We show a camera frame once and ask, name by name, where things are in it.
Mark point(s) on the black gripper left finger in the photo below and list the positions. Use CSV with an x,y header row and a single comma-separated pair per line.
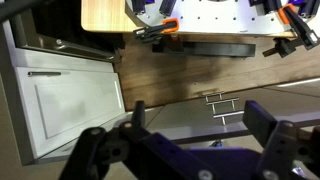
x,y
96,149

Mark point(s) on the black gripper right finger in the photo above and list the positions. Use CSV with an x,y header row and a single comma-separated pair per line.
x,y
283,142

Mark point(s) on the white cabinet door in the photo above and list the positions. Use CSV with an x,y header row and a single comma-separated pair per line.
x,y
60,104

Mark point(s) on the orange black clamp right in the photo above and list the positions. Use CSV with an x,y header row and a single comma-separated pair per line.
x,y
305,35

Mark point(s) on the orange black clamp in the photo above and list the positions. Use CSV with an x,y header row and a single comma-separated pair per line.
x,y
305,35
154,33

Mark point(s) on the orange black clamp left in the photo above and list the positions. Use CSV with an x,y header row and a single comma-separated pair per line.
x,y
154,33

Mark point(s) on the black bar under table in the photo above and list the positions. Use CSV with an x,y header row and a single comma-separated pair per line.
x,y
207,49

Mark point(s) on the wooden mobile table top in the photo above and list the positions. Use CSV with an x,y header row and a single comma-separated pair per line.
x,y
109,16

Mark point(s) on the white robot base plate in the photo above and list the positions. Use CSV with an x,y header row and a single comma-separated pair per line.
x,y
213,17

